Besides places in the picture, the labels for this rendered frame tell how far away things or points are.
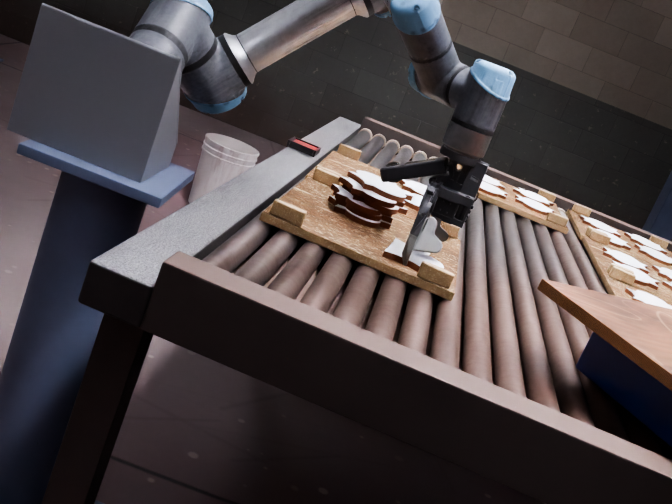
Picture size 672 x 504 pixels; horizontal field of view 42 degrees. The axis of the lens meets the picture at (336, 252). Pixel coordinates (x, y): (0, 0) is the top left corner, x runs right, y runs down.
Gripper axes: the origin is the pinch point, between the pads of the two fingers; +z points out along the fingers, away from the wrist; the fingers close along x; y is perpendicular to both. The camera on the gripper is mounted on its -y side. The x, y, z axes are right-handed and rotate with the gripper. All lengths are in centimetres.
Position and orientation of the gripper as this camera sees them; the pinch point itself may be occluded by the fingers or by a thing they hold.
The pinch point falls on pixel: (406, 253)
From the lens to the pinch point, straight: 155.0
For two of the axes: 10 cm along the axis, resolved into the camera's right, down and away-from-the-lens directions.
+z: -3.5, 9.0, 2.7
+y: 9.1, 3.9, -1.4
